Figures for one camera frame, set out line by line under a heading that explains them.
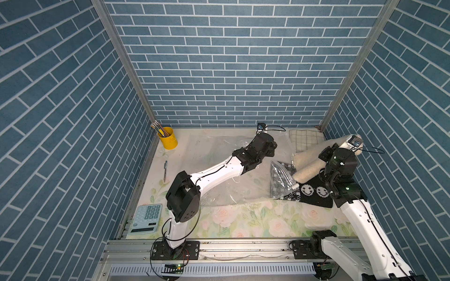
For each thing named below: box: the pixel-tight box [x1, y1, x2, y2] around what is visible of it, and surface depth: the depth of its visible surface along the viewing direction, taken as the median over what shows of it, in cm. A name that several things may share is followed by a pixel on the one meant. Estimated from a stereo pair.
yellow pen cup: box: [157, 127, 179, 150], surface depth 107 cm
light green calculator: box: [127, 203, 163, 236], surface depth 80 cm
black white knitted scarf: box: [272, 160, 334, 208], surface depth 86 cm
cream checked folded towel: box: [289, 129, 326, 154], surface depth 113 cm
